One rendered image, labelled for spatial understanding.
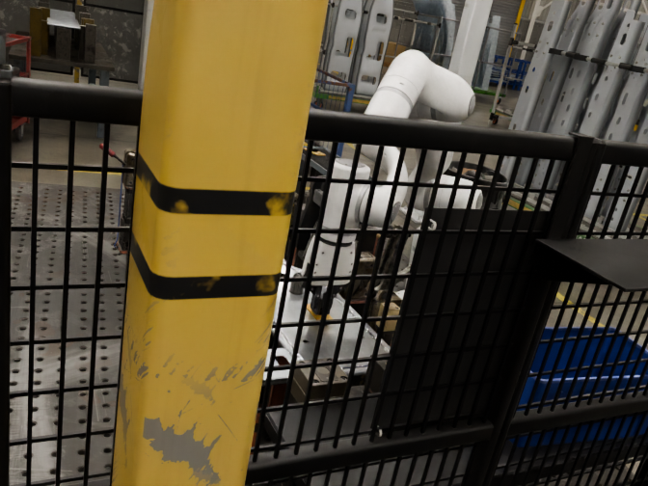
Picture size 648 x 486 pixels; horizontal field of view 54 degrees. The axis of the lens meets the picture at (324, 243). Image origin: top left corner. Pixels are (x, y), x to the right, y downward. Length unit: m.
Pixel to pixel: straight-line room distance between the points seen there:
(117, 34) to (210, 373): 8.74
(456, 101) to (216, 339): 1.16
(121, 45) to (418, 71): 7.90
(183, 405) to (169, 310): 0.09
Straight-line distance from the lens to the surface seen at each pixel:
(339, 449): 0.79
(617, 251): 0.83
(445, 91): 1.54
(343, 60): 10.61
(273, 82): 0.43
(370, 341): 1.35
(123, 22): 9.17
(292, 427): 1.02
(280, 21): 0.43
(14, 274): 2.16
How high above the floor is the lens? 1.64
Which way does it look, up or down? 21 degrees down
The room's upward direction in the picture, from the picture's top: 11 degrees clockwise
